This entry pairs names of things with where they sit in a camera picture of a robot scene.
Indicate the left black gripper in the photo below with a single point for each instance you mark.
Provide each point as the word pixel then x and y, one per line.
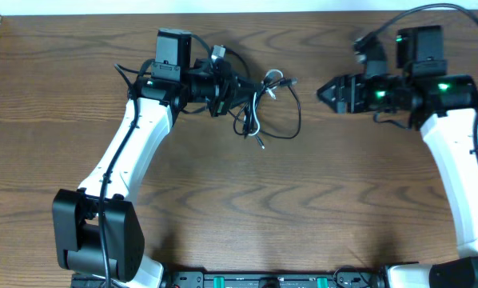
pixel 221 96

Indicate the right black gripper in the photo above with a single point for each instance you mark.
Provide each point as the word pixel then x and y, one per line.
pixel 344 84

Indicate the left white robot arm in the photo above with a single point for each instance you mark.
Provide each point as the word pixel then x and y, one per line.
pixel 96 229

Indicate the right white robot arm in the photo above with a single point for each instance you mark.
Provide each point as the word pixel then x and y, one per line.
pixel 443 108

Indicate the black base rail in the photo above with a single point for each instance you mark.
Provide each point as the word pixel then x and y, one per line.
pixel 291 280

